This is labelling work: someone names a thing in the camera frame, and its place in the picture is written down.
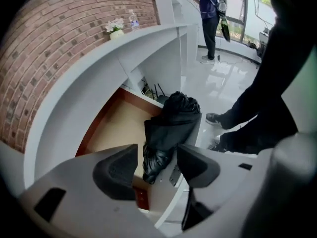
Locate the clear plastic water bottle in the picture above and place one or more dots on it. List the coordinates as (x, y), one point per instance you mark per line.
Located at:
(133, 20)

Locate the white curved reception desk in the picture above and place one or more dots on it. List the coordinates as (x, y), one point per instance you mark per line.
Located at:
(74, 83)

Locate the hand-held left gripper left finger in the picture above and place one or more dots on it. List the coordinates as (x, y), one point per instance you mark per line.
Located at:
(115, 175)

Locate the black router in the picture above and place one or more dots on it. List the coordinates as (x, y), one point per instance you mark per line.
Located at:
(161, 99)

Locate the person's right black shoe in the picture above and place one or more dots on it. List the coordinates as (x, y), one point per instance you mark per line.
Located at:
(214, 119)

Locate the white counter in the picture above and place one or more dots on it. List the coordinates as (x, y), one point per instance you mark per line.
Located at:
(163, 6)

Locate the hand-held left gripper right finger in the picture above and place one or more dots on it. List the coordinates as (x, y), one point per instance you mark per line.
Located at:
(198, 170)

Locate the white flower pot plant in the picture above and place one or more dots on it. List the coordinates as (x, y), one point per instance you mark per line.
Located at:
(115, 28)

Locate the wooden drawer with white front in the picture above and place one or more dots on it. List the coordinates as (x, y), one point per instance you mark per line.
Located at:
(119, 123)

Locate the person's black shoe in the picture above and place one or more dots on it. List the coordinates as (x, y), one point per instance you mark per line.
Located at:
(218, 145)
(214, 119)

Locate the person's left black shoe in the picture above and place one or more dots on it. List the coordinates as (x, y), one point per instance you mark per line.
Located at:
(218, 145)

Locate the black cloth bundle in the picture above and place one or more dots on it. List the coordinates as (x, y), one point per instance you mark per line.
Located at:
(171, 125)

